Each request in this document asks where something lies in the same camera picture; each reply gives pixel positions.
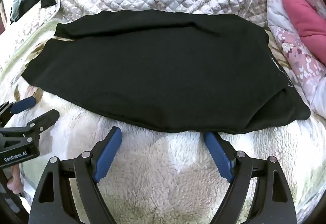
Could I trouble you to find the dark clothes on rack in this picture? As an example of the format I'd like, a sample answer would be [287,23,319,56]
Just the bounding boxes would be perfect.
[10,0,42,24]

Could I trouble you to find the white floral fleece blanket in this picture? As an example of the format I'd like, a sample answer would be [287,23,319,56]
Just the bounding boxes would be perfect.
[0,17,326,224]

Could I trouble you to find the black pants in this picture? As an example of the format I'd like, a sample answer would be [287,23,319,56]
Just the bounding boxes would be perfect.
[21,9,311,135]

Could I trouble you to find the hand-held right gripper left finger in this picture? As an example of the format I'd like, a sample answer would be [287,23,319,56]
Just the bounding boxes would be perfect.
[30,127,123,224]

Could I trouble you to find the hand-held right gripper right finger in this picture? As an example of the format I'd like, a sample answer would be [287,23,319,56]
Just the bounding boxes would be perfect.
[204,132,297,224]

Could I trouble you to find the pink cloth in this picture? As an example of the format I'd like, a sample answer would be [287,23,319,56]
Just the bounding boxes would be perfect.
[282,0,326,66]

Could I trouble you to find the pink floral quilt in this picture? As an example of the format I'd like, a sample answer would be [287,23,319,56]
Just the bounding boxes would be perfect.
[264,0,326,118]

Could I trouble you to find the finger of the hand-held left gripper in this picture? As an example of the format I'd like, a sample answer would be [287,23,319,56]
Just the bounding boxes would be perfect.
[0,96,36,125]
[0,109,60,148]

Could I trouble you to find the person's left hand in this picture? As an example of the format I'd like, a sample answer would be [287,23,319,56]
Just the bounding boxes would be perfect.
[6,164,24,196]

